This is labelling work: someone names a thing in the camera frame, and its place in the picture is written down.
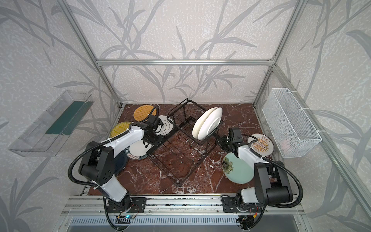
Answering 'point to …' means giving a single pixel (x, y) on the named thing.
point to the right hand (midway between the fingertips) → (216, 140)
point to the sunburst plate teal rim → (196, 127)
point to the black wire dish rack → (178, 152)
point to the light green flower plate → (236, 170)
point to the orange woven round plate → (141, 112)
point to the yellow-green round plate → (120, 127)
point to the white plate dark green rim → (137, 151)
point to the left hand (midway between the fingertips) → (160, 142)
